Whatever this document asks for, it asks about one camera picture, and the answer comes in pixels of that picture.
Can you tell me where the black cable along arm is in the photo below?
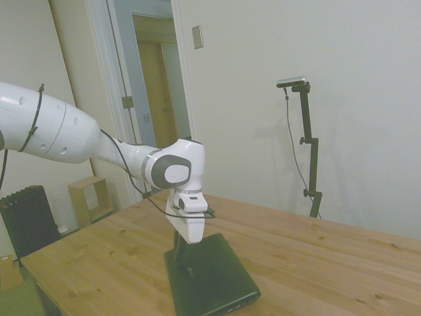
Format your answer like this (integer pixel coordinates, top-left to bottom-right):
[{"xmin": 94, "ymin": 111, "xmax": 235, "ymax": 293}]
[{"xmin": 0, "ymin": 129, "xmax": 217, "ymax": 220}]

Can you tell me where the green cushion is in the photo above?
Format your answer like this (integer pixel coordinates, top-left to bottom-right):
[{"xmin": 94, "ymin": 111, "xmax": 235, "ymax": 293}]
[{"xmin": 0, "ymin": 273, "xmax": 45, "ymax": 316}]

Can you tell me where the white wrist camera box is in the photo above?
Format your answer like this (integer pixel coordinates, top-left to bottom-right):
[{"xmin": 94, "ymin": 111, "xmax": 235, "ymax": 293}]
[{"xmin": 176, "ymin": 192, "xmax": 210, "ymax": 213}]

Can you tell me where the grey exterior camera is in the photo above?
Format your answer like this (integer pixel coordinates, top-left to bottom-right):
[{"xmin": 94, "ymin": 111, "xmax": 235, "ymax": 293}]
[{"xmin": 276, "ymin": 76, "xmax": 309, "ymax": 89}]

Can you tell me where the tan hallway door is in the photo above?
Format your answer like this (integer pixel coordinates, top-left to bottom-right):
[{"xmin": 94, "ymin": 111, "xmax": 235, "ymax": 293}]
[{"xmin": 137, "ymin": 41, "xmax": 178, "ymax": 149}]

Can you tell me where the white open door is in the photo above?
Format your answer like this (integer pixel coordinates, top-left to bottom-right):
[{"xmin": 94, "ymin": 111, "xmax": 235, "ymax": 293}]
[{"xmin": 48, "ymin": 0, "xmax": 152, "ymax": 215}]

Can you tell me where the beige wall switch plate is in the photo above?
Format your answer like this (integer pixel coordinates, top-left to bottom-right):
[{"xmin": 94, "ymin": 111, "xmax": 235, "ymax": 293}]
[{"xmin": 191, "ymin": 24, "xmax": 204, "ymax": 50}]

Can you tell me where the black netbook laptop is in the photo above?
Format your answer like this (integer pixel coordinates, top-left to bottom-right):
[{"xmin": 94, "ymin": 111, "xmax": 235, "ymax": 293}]
[{"xmin": 164, "ymin": 232, "xmax": 262, "ymax": 316}]

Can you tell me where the black zip tie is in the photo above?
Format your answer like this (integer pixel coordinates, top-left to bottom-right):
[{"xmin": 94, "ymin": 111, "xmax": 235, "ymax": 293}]
[{"xmin": 18, "ymin": 84, "xmax": 45, "ymax": 153}]

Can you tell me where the open wooden box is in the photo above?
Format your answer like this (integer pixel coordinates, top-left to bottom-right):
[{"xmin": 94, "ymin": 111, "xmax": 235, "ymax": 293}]
[{"xmin": 68, "ymin": 176, "xmax": 114, "ymax": 228}]

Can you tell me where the black oil radiator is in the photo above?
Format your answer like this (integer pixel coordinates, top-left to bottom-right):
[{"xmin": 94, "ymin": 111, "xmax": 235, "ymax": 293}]
[{"xmin": 0, "ymin": 184, "xmax": 62, "ymax": 259}]

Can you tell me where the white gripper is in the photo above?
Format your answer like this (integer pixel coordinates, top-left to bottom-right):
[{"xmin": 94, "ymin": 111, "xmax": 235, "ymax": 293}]
[{"xmin": 164, "ymin": 196, "xmax": 207, "ymax": 265}]

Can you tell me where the brown cardboard box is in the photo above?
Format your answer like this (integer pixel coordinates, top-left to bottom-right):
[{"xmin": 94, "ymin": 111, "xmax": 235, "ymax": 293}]
[{"xmin": 0, "ymin": 253, "xmax": 24, "ymax": 291}]

